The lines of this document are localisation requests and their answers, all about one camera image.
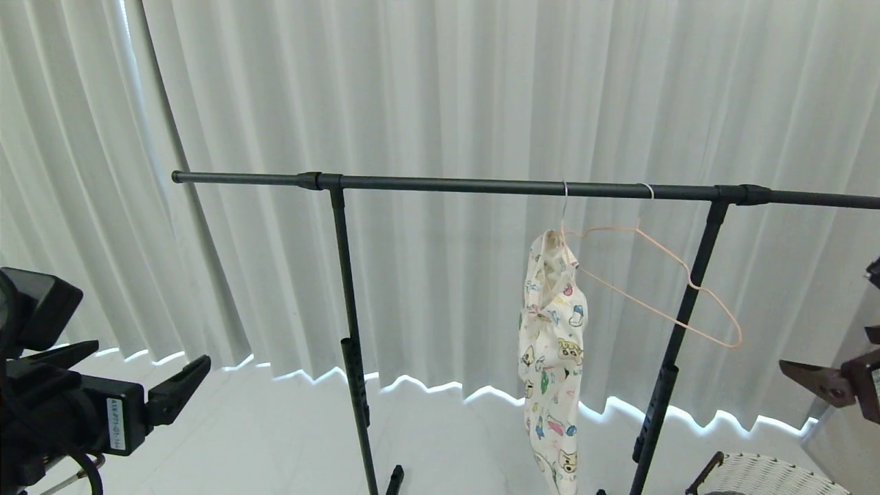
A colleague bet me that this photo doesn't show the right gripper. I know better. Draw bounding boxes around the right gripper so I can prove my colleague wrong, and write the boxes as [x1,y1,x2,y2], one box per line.
[779,326,880,424]

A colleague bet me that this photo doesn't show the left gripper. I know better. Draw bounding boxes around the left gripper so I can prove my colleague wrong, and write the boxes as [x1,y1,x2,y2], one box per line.
[0,340,212,482]

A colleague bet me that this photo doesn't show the cream printed garment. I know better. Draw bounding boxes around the cream printed garment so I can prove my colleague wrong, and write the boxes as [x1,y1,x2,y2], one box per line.
[517,229,590,495]

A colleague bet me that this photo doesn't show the pink clothes hanger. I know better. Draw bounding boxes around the pink clothes hanger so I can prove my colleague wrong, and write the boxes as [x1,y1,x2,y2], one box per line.
[558,181,584,289]
[577,183,744,349]

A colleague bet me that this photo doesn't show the white laundry basket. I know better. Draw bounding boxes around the white laundry basket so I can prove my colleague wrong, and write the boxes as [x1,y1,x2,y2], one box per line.
[685,450,853,495]

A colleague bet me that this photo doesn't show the black clothes rack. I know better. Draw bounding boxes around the black clothes rack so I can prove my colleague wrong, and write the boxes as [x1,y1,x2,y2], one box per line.
[172,170,880,495]

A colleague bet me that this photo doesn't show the white curtain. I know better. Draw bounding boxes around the white curtain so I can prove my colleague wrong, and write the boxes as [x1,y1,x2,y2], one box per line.
[0,0,880,432]

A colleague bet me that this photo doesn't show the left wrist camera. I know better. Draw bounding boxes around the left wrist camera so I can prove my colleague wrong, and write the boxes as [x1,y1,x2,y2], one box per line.
[0,267,85,358]

